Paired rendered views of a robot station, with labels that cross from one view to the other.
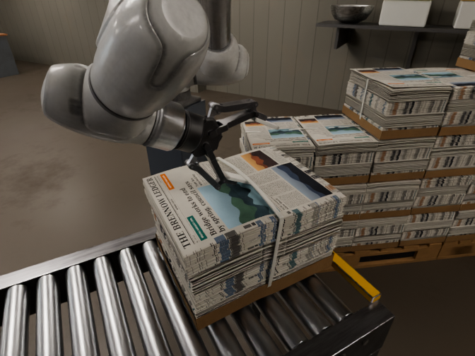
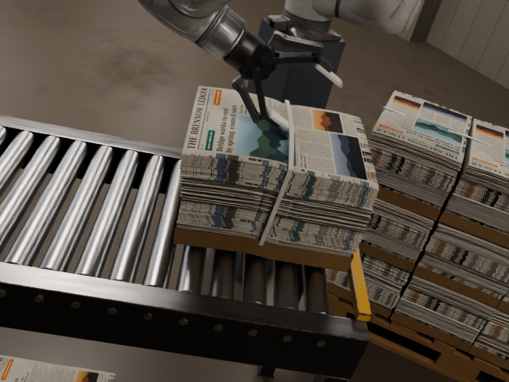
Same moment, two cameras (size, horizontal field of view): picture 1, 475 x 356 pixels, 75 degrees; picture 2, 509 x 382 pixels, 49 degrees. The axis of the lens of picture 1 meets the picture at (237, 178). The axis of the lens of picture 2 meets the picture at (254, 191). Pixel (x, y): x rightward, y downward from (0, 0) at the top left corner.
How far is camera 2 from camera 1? 55 cm
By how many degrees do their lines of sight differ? 19
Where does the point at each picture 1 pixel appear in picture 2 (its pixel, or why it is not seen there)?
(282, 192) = (316, 155)
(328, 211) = (351, 195)
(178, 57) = not seen: outside the picture
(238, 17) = not seen: outside the picture
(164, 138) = (213, 44)
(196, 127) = (247, 47)
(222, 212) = (242, 140)
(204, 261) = (199, 169)
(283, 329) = (249, 286)
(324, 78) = not seen: outside the picture
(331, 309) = (310, 302)
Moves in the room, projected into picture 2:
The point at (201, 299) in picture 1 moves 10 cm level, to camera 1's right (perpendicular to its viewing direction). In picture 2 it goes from (186, 210) to (229, 233)
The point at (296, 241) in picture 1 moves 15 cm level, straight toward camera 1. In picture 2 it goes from (304, 210) to (251, 236)
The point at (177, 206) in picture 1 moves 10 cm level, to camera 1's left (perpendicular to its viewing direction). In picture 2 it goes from (208, 119) to (169, 100)
